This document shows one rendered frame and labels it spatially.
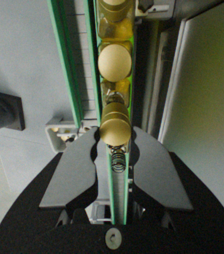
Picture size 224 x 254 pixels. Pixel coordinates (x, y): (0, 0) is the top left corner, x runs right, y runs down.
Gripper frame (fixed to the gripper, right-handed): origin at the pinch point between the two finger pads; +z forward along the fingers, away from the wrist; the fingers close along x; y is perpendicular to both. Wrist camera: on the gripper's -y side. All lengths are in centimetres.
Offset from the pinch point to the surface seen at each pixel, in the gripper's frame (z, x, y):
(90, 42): 22.3, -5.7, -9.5
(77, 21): 30.8, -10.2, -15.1
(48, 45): 44, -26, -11
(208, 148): 2.3, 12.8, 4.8
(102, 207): 39, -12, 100
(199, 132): 4.9, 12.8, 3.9
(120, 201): 31, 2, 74
